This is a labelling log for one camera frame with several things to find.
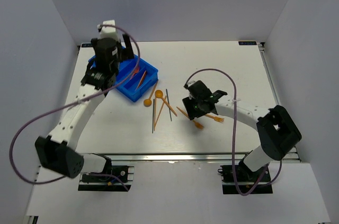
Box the orange fork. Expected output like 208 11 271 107
176 106 204 130
205 114 225 123

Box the red-orange plastic fork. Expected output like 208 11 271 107
131 66 140 79

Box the red-orange chopstick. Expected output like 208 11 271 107
136 71 147 89

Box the orange chopstick crossing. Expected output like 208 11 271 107
162 98 177 117

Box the dark green chopstick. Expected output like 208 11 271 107
165 88 173 122
152 98 155 133

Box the orange spoon large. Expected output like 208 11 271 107
154 89 164 128

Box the orange spoon small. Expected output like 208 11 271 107
144 81 158 107

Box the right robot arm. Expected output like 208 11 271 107
182 80 302 181

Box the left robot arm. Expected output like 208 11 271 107
35 34 134 181

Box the blue divided plastic tray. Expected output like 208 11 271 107
88 54 159 103

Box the orange chopstick long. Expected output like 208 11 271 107
153 98 164 131

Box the right table logo sticker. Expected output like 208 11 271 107
238 41 257 46

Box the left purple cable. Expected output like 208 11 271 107
9 24 141 185

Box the purple cable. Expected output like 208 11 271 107
185 68 283 197
9 24 141 185

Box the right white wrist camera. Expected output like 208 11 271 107
184 80 196 91

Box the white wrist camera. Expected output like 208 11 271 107
97 20 120 41
184 80 196 91

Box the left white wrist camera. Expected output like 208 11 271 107
97 20 120 41

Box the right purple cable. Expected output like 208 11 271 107
185 68 283 197

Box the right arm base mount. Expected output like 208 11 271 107
218 165 273 195

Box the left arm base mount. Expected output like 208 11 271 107
78 154 135 192

